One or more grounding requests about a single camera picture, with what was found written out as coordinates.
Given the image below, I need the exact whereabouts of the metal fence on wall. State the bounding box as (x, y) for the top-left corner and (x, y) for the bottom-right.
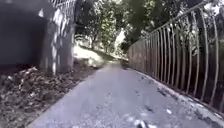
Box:
(49, 0), (78, 17)

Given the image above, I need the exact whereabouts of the grey concrete wall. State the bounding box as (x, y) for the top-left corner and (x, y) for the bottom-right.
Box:
(0, 0), (77, 76)

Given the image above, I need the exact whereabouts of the wood of green trees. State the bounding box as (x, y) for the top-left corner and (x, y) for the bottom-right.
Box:
(73, 0), (224, 61)

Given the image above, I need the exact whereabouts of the grey asphalt path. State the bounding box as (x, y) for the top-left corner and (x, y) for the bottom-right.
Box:
(25, 59), (224, 128)

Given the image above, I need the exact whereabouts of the metal bar railing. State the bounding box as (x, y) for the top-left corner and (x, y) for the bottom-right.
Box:
(125, 0), (224, 114)

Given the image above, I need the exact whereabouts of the sunlit grass slope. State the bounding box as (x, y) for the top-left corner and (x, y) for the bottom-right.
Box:
(72, 44), (118, 68)

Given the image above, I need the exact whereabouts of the leaf-covered ground strip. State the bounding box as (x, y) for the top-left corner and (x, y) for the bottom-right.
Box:
(0, 57), (101, 128)

